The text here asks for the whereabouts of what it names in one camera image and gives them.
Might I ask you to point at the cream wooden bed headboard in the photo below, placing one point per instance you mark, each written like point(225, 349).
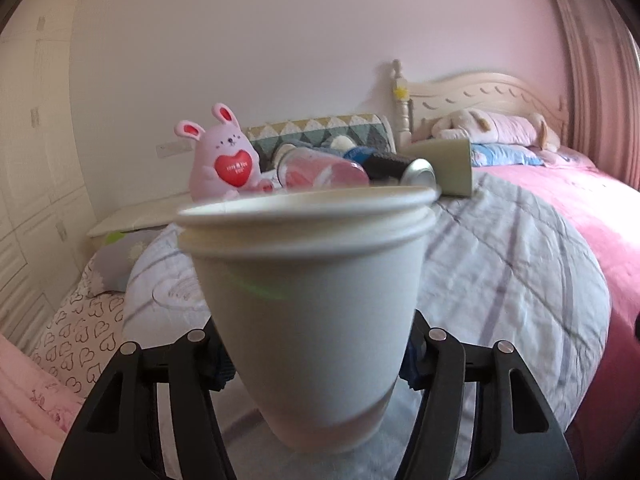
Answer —
point(480, 92)

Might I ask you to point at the heart print pillow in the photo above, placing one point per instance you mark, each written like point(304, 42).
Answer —
point(80, 340)

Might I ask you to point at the white bedside board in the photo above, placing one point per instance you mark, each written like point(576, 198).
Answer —
point(140, 217)

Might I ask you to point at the cream curtain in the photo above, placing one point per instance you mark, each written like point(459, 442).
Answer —
point(592, 70)

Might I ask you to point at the blue printed pillow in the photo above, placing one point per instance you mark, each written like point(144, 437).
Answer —
point(505, 155)

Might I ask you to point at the beige paper cup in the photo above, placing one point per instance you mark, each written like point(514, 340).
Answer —
point(450, 170)

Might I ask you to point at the pink transparent plastic bottle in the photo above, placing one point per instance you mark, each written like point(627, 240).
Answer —
point(320, 172)

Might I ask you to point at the white paper cup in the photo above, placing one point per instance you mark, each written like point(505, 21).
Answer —
point(310, 320)

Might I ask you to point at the white wardrobe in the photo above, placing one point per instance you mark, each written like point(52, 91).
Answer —
point(35, 175)

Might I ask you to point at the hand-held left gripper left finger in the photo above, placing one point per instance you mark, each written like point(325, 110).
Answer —
point(223, 379)

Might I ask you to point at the grey striped quilt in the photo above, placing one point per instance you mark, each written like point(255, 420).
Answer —
point(505, 270)

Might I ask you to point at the pink bed sheet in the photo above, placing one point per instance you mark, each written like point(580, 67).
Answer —
point(575, 210)

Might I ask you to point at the blue bottle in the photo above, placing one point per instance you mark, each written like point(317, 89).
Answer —
point(350, 154)

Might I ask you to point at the triangle patterned cushion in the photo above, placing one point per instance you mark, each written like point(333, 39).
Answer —
point(320, 127)

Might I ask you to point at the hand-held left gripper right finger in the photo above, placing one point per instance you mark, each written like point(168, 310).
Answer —
point(408, 371)

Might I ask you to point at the pink rabbit toy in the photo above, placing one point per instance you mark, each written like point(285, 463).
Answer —
point(225, 160)

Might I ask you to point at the plush dog toy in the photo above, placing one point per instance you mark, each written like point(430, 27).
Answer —
point(490, 127)

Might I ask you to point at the pink floral cloth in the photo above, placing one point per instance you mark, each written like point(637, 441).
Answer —
point(35, 400)

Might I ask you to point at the grey daisy pillow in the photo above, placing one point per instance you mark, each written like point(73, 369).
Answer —
point(117, 262)

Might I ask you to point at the black ribbed can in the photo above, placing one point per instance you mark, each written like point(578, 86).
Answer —
point(395, 167)

